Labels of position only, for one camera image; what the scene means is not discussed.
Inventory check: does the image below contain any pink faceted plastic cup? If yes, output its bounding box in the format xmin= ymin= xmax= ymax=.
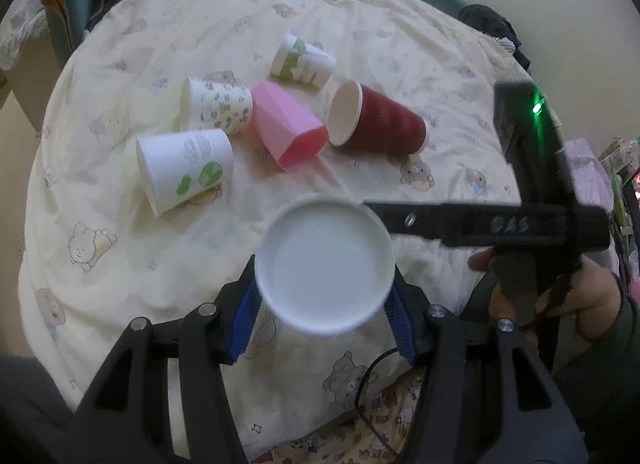
xmin=249 ymin=80 xmax=330 ymax=173

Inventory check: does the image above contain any dark red ribbed paper cup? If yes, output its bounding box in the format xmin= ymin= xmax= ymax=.
xmin=327 ymin=79 xmax=430 ymax=155

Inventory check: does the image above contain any black cable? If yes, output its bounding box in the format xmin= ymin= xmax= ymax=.
xmin=354 ymin=344 xmax=407 ymax=460

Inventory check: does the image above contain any person's right forearm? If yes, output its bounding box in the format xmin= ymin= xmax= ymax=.
xmin=550 ymin=284 xmax=640 ymax=464

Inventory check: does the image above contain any black clothing pile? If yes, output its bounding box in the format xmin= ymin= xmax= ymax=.
xmin=459 ymin=4 xmax=532 ymax=72

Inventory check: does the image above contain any person's right hand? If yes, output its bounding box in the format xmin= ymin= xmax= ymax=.
xmin=468 ymin=248 xmax=624 ymax=370

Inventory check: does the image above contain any white cup with green globe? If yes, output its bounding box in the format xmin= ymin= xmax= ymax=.
xmin=136 ymin=128 xmax=235 ymax=217

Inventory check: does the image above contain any white cup with green leaves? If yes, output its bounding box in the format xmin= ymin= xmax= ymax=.
xmin=269 ymin=34 xmax=337 ymax=91

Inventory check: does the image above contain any white cartoon patterned cup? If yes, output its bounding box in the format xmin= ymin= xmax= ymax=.
xmin=179 ymin=77 xmax=255 ymax=137

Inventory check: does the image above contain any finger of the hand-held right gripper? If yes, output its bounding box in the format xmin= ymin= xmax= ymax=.
xmin=362 ymin=200 xmax=496 ymax=247

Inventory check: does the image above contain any colourful cartoon print sheet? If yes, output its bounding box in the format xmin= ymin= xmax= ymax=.
xmin=247 ymin=364 xmax=431 ymax=464

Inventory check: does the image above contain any dark grey cloth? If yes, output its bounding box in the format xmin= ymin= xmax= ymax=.
xmin=0 ymin=339 xmax=81 ymax=464

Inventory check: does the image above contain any cream bear print blanket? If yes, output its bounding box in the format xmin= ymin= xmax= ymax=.
xmin=17 ymin=0 xmax=621 ymax=450

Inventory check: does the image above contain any plain white paper cup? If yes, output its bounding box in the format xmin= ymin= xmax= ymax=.
xmin=255 ymin=196 xmax=396 ymax=335

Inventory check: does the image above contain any pink cloth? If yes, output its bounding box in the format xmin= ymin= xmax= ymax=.
xmin=562 ymin=138 xmax=617 ymax=212

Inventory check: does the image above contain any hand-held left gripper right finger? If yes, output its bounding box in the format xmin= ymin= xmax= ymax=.
xmin=384 ymin=266 xmax=591 ymax=464

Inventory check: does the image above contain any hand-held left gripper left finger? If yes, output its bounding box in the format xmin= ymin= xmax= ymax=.
xmin=60 ymin=255 xmax=263 ymax=464

